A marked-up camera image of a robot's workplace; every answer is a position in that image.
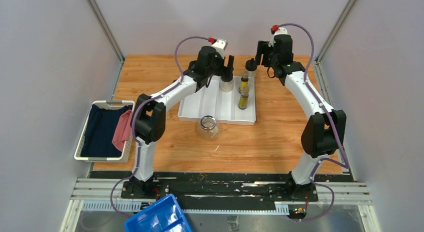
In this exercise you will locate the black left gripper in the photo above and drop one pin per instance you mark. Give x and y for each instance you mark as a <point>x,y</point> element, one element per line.
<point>220,60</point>

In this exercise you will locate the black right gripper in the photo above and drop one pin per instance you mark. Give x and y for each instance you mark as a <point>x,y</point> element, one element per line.
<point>261,50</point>

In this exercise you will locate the black-lid shaker jar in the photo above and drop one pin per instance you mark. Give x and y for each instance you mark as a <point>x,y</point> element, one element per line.
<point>226,83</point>
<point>251,67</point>

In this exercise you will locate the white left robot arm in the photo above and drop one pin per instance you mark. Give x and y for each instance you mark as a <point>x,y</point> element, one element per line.
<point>149,119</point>

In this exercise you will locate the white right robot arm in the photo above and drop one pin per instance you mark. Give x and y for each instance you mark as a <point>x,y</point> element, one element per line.
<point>325,127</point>

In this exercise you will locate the white divided tray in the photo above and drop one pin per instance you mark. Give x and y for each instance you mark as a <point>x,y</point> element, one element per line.
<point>223,106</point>

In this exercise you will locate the clear glass jar near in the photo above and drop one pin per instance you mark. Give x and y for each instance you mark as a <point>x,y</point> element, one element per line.
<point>208,127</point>

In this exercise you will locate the pink cloth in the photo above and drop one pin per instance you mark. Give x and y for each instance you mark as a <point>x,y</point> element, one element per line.
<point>123,130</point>

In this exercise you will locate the white laundry basket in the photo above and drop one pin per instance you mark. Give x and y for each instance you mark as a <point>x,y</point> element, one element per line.
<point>112,105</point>

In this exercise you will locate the dark blue cloth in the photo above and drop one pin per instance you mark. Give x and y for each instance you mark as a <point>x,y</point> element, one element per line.
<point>99,132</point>

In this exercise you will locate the blue plastic bin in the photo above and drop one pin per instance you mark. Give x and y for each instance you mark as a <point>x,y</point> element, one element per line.
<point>165,215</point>

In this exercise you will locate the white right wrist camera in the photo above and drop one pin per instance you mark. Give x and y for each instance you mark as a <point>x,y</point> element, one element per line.
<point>280,31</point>

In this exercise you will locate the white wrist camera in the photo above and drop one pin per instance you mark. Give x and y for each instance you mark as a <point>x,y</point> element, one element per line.
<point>280,31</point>
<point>220,44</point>

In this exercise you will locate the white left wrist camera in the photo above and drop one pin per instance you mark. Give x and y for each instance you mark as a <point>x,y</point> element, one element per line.
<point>220,44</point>

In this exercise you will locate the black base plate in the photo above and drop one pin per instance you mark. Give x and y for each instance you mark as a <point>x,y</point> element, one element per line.
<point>219,191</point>

